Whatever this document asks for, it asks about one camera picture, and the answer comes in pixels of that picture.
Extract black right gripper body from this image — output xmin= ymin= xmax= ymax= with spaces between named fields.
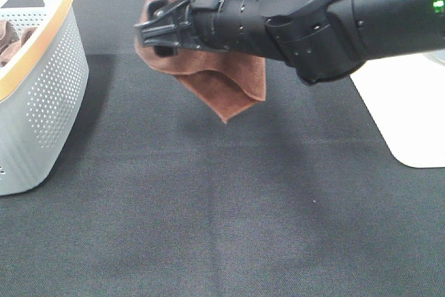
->
xmin=134 ymin=0 xmax=202 ymax=57

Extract brown towel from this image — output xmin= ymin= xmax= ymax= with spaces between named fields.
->
xmin=134 ymin=0 xmax=266 ymax=122

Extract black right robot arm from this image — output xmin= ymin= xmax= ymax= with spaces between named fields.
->
xmin=136 ymin=0 xmax=444 ymax=85

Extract grey perforated laundry basket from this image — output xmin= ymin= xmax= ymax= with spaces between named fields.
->
xmin=1 ymin=0 xmax=89 ymax=195

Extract black fabric table cover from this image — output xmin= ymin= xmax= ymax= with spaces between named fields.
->
xmin=1 ymin=0 xmax=444 ymax=296

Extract brown towels in basket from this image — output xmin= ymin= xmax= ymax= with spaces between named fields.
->
xmin=1 ymin=20 xmax=36 ymax=67

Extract white plastic storage bin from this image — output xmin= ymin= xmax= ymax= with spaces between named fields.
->
xmin=351 ymin=50 xmax=444 ymax=168

